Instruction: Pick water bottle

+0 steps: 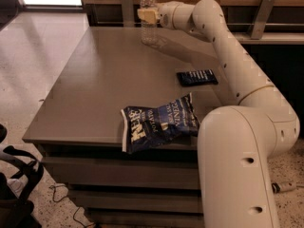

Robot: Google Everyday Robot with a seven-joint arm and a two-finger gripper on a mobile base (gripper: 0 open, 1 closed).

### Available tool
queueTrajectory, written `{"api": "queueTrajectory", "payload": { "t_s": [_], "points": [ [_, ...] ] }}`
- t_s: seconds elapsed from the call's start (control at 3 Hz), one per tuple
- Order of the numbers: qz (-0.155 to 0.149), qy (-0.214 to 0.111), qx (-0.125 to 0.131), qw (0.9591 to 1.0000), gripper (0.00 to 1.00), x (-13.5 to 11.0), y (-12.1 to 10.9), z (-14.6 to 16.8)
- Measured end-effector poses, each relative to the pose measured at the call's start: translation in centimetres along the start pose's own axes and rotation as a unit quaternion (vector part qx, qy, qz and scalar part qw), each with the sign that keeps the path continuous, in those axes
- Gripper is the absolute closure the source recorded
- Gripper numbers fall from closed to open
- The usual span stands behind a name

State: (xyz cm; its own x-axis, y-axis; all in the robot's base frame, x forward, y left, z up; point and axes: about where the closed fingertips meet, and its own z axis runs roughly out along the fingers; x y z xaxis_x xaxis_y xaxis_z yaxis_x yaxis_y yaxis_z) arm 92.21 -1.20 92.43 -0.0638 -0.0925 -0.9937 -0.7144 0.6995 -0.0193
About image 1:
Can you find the black chair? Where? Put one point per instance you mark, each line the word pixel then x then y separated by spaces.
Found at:
pixel 15 207

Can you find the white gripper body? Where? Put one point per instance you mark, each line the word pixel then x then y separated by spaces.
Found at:
pixel 165 16

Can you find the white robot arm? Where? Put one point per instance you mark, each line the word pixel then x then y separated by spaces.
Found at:
pixel 235 141

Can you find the blue potato chips bag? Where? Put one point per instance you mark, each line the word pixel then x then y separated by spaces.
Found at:
pixel 146 127

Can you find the metal bracket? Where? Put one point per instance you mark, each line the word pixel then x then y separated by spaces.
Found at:
pixel 128 13
pixel 262 15

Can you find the white power strip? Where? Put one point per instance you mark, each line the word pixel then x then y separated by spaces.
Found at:
pixel 281 187

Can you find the clear plastic water bottle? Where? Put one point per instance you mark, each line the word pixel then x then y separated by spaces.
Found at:
pixel 149 36

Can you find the right metal bracket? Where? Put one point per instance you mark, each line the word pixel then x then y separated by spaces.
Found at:
pixel 262 15

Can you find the grey drawer cabinet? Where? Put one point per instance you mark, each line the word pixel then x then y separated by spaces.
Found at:
pixel 78 129

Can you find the small dark blue snack packet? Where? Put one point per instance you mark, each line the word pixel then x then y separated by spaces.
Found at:
pixel 197 78

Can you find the left metal bracket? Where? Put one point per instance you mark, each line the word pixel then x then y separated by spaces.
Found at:
pixel 128 13

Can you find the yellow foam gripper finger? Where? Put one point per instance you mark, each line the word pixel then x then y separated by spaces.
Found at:
pixel 149 16

